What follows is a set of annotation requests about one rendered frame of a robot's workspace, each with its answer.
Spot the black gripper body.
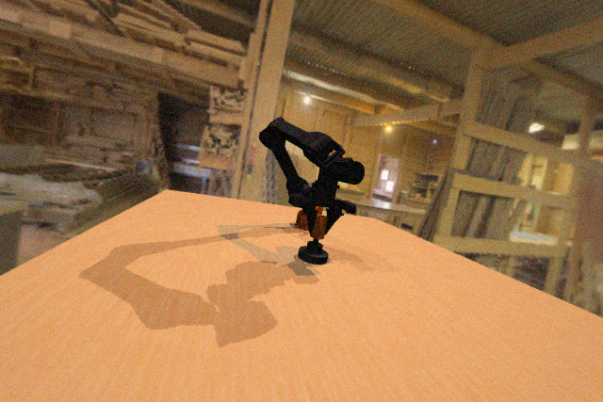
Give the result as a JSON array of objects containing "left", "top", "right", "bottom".
[{"left": 288, "top": 177, "right": 357, "bottom": 214}]

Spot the orange tapered knob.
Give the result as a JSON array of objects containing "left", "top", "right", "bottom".
[{"left": 310, "top": 215, "right": 328, "bottom": 239}]

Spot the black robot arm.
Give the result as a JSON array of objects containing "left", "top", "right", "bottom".
[{"left": 259, "top": 117, "right": 365, "bottom": 199}]

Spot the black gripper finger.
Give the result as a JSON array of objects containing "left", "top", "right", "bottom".
[
  {"left": 325, "top": 208, "right": 344, "bottom": 235},
  {"left": 302, "top": 208, "right": 318, "bottom": 233}
]

